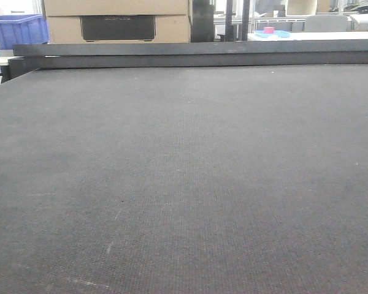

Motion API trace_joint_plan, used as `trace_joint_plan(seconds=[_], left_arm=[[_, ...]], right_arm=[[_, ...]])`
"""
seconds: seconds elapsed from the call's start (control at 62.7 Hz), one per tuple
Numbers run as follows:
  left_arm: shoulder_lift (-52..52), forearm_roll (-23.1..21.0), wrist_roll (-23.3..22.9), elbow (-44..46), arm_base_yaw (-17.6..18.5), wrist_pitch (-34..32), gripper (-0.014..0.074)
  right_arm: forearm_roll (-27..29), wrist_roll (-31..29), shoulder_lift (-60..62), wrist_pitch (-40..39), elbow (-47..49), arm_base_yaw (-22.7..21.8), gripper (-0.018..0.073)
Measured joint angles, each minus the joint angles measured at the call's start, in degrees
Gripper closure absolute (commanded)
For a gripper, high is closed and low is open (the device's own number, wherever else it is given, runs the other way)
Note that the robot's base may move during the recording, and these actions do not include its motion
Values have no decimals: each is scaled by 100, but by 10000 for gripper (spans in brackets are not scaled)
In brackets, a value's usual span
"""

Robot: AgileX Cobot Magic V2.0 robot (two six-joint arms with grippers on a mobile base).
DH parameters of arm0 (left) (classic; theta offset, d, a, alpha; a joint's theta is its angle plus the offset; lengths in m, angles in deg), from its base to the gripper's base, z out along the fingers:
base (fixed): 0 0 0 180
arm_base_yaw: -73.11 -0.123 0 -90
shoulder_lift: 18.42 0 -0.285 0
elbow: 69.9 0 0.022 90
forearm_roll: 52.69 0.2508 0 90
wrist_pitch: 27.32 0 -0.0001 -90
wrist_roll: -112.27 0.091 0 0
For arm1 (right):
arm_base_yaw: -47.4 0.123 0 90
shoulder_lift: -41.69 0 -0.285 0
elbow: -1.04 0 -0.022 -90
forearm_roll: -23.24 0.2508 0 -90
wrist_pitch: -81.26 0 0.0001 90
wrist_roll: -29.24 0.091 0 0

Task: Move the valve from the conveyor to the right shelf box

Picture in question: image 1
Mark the black conveyor belt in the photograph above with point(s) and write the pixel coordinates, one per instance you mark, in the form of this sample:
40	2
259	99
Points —
185	180

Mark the cardboard box with black print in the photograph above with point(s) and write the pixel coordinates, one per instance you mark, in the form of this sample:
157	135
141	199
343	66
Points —
119	29

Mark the upper cardboard box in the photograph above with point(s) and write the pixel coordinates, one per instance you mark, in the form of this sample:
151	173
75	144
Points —
116	7

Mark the black pillar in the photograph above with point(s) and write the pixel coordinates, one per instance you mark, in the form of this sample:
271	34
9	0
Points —
202	29

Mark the white background table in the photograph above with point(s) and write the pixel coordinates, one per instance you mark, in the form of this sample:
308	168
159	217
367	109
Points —
348	35

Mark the blue plastic crate background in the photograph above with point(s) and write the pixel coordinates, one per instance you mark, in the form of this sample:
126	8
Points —
22	30

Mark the black conveyor side rail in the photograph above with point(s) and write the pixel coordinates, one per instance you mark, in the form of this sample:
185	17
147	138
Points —
209	54

